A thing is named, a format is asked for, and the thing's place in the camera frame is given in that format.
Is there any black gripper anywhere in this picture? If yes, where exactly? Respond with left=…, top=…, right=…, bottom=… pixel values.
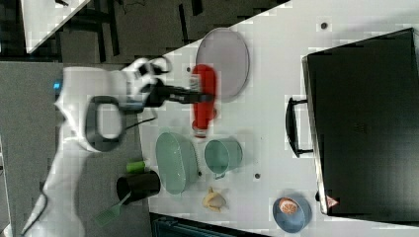
left=141, top=79, right=213, bottom=108

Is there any red ketchup bottle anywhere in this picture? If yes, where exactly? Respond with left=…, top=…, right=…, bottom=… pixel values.
left=192, top=64, right=217, bottom=138

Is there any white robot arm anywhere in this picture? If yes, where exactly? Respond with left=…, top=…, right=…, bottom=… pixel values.
left=19, top=58, right=215, bottom=237

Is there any green oval strainer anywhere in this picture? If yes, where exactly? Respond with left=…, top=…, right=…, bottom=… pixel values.
left=155, top=132, right=199, bottom=195

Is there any round grey plate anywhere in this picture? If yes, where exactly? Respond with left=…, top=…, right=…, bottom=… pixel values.
left=196, top=28, right=250, bottom=102

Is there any green metal mug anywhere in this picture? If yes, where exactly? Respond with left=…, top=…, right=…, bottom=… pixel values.
left=205, top=137, right=243, bottom=180

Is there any green lime toy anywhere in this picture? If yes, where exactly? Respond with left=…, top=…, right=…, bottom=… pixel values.
left=126, top=161, right=145, bottom=174

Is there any black utensil holder cup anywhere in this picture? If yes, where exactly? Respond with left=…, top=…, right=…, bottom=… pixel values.
left=116, top=171, right=161, bottom=205

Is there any green spatula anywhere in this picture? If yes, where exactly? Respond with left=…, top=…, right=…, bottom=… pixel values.
left=94, top=193, right=130, bottom=227

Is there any orange slice toy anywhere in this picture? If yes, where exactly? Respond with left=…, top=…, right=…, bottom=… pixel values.
left=279, top=197, right=298, bottom=214

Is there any blue bowl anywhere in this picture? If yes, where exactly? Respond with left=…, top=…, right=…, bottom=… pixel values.
left=272, top=193, right=312, bottom=234

